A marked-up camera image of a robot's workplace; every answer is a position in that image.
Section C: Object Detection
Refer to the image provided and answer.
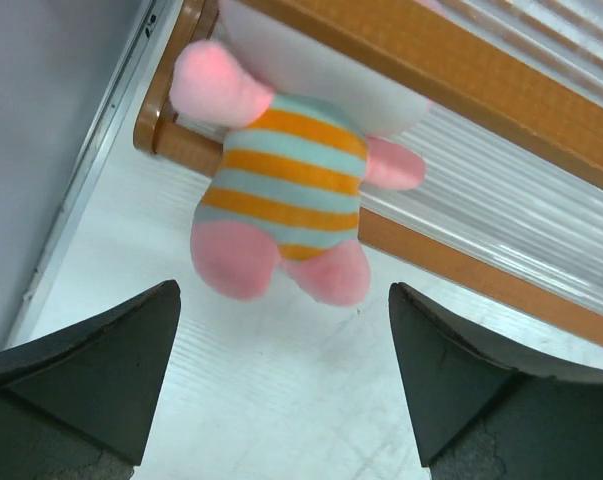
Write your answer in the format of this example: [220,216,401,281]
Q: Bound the wooden three-tier shelf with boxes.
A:
[133,0,603,351]

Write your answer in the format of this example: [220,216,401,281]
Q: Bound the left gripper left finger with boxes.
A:
[0,280,181,479]

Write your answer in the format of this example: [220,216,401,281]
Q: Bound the pink plush orange stripes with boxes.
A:
[169,1,431,306]

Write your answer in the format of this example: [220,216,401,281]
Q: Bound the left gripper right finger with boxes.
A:
[389,283,603,480]

